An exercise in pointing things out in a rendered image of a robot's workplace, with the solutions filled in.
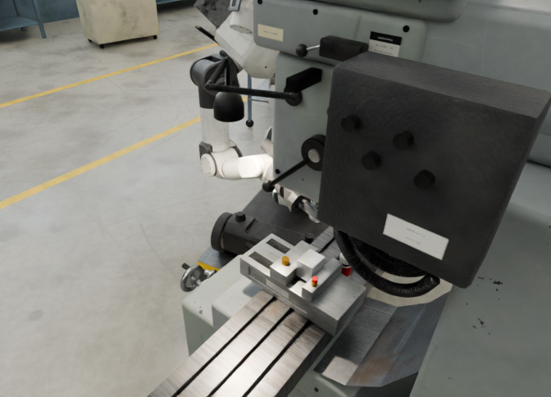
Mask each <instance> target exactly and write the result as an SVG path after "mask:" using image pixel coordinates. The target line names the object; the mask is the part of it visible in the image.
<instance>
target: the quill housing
mask: <svg viewBox="0 0 551 397"><path fill-rule="evenodd" d="M310 67H315V68H318V69H321V70H322V73H321V82H319V83H317V84H315V85H313V86H311V87H308V88H306V89H304V90H302V91H300V92H298V93H297V95H298V99H297V101H295V102H293V101H291V100H283V99H275V106H274V132H273V158H272V177H273V180H274V179H275V178H277V177H278V176H280V175H281V174H283V173H284V172H286V171H287V170H288V169H290V168H291V167H293V166H295V165H296V164H298V163H299V162H301V161H302V160H303V157H302V154H301V147H302V145H303V142H304V141H305V140H307V139H309V138H310V137H312V136H313V135H324V136H326V127H327V119H328V116H327V113H326V111H327V108H328V107H329V104H330V90H331V82H332V75H333V70H334V68H335V66H333V65H330V64H326V63H323V62H318V61H314V60H311V59H307V58H304V57H298V56H295V55H291V54H288V53H284V52H279V53H278V55H277V57H276V61H275V91H277V92H281V93H282V92H285V93H291V92H289V91H287V90H286V89H285V86H286V78H287V77H289V76H292V75H294V74H297V73H299V72H300V71H304V70H306V69H308V68H310ZM278 185H280V186H283V187H285V188H286V189H289V190H292V191H294V192H295V193H297V194H301V195H302V196H304V197H306V198H309V199H311V200H313V201H315V202H318V201H319V193H320V186H321V171H315V170H313V169H312V168H310V167H309V166H308V165H305V166H304V167H302V168H300V169H299V170H297V171H296V172H295V173H293V174H292V175H290V176H288V177H287V178H285V179H284V180H282V181H281V182H279V183H278Z"/></svg>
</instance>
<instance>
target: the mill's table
mask: <svg viewBox="0 0 551 397"><path fill-rule="evenodd" d="M349 241H350V243H351V245H352V247H353V249H354V251H355V252H356V253H357V255H358V257H359V258H360V259H361V260H362V261H363V262H364V263H365V264H366V266H367V267H369V268H370V269H371V270H372V271H373V272H374V273H376V274H377V275H379V276H382V274H383V273H384V271H382V270H381V269H380V270H379V268H376V267H374V265H371V263H369V262H368V261H367V260H366V259H365V258H363V257H362V255H361V254H360V253H359V252H358V250H357V249H356V248H355V246H354V245H353V242H352V240H349ZM310 245H311V246H313V247H315V248H317V249H318V250H317V252H318V253H319V254H320V255H322V256H324V257H325V264H327V263H328V262H329V261H330V260H331V259H332V258H335V259H337V260H339V256H340V254H341V252H340V250H339V247H338V245H337V243H336V240H335V236H334V232H333V227H332V226H329V227H328V228H327V229H326V230H325V231H324V232H323V233H322V234H320V235H319V236H318V237H317V238H316V239H315V240H314V241H313V242H312V243H311V244H310ZM349 278H350V279H352V280H354V281H356V282H357V283H359V284H361V285H363V286H365V287H366V288H367V290H366V293H365V296H366V295H367V294H368V292H369V291H370V290H371V288H372V287H373V285H371V284H369V282H367V281H365V279H362V277H361V276H359V274H357V272H356V271H355V270H353V268H351V273H350V277H349ZM332 339H333V335H331V334H330V333H328V332H327V331H325V330H323V329H322V328H320V327H319V326H318V325H316V324H315V323H313V322H311V321H310V320H308V319H307V318H305V317H304V316H303V315H302V314H300V313H298V312H297V311H295V310H294V309H292V308H291V307H290V306H288V305H287V304H285V303H283V302H282V301H280V300H279V299H277V298H276V297H275V296H273V295H272V294H270V293H268V292H267V291H265V290H264V289H262V290H260V291H259V292H258V293H257V294H256V295H255V296H254V297H253V298H252V299H251V300H250V301H249V302H247V303H246V304H245V305H244V306H243V307H242V308H241V309H240V310H239V311H238V312H237V313H236V314H235V315H234V316H233V317H232V318H231V319H230V320H229V321H228V322H227V323H226V324H225V325H223V326H222V327H221V328H220V329H219V330H218V331H217V332H216V333H215V334H214V335H212V336H211V337H210V338H209V339H208V340H207V341H206V342H205V343H204V344H203V345H202V346H201V347H199V348H198V349H197V350H196V351H195V352H194V353H193V354H192V355H191V356H190V357H189V358H187V359H186V360H185V361H184V362H183V363H182V364H181V365H180V366H179V367H178V368H177V369H176V370H174V371H173V373H172V374H170V375H169V376H168V377H167V379H165V380H164V381H163V382H162V383H161V384H160V385H159V386H158V387H157V388H156V389H155V390H154V391H153V392H151V393H150V394H149V395H148V396H147V397H287V396H288V395H289V394H290V392H291V391H292V390H293V388H294V387H295V386H296V385H297V384H298V382H299V381H300V380H301V379H302V377H303V376H304V374H305V373H306V372H307V370H308V369H309V368H310V366H311V365H313V363H314V362H315V361H316V359H317V358H318V357H319V355H320V354H321V352H322V351H323V350H324V349H325V347H326V346H327V345H328V344H329V343H330V341H331V340H332Z"/></svg>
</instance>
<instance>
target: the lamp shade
mask: <svg viewBox="0 0 551 397"><path fill-rule="evenodd" d="M213 114H214V118H215V119H216V120H218V121H222V122H236V121H240V120H242V119H243V118H244V101H243V99H242V96H241V94H231V93H223V92H220V93H218V94H217V95H216V97H215V100H214V103H213Z"/></svg>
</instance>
